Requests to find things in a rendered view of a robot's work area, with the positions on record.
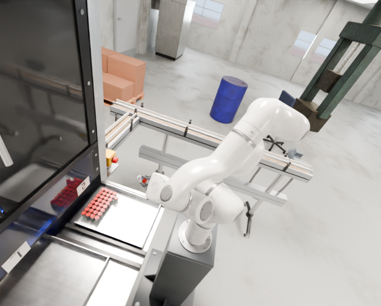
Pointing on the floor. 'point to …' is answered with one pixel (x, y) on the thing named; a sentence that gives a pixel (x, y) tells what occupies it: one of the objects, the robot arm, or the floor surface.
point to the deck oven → (173, 28)
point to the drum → (228, 99)
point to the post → (92, 12)
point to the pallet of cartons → (122, 77)
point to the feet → (248, 220)
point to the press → (336, 93)
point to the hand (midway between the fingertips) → (146, 181)
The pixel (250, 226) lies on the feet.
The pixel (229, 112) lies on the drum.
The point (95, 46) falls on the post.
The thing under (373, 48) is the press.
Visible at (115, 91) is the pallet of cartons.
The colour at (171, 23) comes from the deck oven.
